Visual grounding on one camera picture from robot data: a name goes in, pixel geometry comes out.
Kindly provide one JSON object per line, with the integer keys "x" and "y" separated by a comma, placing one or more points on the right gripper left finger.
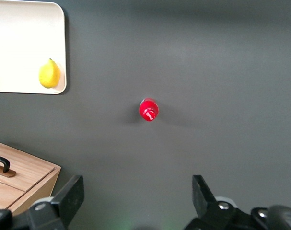
{"x": 69, "y": 198}

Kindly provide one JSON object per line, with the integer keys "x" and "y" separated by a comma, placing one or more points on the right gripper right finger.
{"x": 202, "y": 198}

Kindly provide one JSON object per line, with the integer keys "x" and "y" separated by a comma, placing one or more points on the red coke bottle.
{"x": 148, "y": 110}

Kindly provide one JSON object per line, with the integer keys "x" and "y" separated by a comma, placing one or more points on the cream rectangular tray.
{"x": 20, "y": 36}

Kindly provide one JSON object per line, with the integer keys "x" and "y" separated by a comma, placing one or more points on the wooden drawer cabinet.
{"x": 37, "y": 189}

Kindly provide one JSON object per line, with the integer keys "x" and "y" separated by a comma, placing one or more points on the wooden drawer front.
{"x": 3, "y": 195}
{"x": 30, "y": 165}

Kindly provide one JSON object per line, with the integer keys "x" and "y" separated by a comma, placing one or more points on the yellow lemon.
{"x": 49, "y": 74}

